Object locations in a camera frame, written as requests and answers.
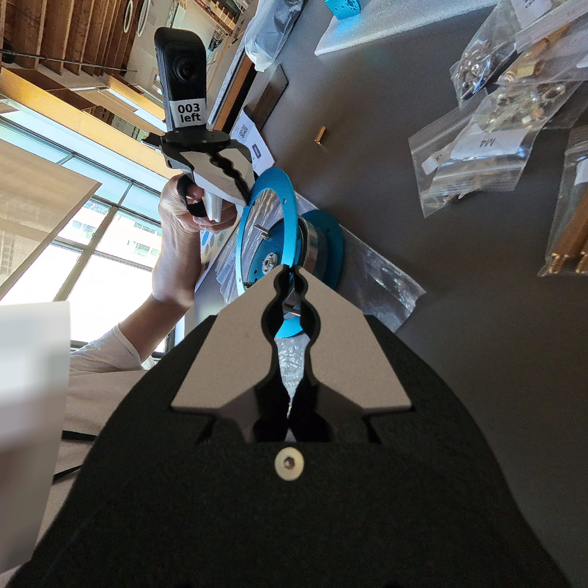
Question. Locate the wood edged grey table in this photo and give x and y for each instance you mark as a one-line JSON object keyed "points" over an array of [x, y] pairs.
{"points": [[229, 82]]}

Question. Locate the large glass window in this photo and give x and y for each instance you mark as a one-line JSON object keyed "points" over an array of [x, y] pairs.
{"points": [[115, 294]]}

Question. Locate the grey desk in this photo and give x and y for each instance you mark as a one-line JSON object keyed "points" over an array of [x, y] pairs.
{"points": [[413, 344]]}

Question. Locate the brass hex standoff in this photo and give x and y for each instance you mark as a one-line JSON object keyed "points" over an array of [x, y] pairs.
{"points": [[320, 134]]}

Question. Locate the long silver screw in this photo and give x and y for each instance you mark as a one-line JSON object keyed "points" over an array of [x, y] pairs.
{"points": [[262, 230]]}

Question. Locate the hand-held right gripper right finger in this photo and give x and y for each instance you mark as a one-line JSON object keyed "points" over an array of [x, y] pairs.
{"points": [[363, 363]]}

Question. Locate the beige roller blind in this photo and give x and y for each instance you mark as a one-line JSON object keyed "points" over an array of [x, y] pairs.
{"points": [[36, 197]]}

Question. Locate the clear plastic bag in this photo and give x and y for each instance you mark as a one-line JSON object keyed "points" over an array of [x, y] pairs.
{"points": [[376, 280]]}

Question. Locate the person's left forearm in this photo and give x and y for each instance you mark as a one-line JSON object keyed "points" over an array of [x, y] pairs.
{"points": [[147, 326]]}

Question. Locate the blue turntable bearing assembly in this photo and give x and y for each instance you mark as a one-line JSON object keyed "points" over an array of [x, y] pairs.
{"points": [[317, 243]]}

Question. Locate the blue servo U bracket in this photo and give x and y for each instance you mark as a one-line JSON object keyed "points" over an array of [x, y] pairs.
{"points": [[342, 7]]}

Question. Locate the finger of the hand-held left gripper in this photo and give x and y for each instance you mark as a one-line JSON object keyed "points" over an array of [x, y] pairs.
{"points": [[202, 165], [239, 160]]}

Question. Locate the pile of small hardware bags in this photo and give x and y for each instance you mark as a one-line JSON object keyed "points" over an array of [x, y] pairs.
{"points": [[482, 151]]}

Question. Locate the assembly guide sheet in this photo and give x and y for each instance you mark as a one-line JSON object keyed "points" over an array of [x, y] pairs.
{"points": [[248, 144]]}

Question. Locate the black perforated metal plate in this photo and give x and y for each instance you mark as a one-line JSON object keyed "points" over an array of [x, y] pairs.
{"points": [[271, 94]]}

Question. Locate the white foam tray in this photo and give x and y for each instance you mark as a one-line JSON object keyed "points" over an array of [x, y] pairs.
{"points": [[404, 23]]}

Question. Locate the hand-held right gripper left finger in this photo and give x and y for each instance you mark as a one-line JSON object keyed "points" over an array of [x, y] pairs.
{"points": [[220, 363]]}

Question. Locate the white foam wrapped part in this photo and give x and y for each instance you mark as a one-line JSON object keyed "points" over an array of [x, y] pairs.
{"points": [[271, 27]]}

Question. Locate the person's left hand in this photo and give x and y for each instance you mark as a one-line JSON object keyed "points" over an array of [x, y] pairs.
{"points": [[177, 248]]}

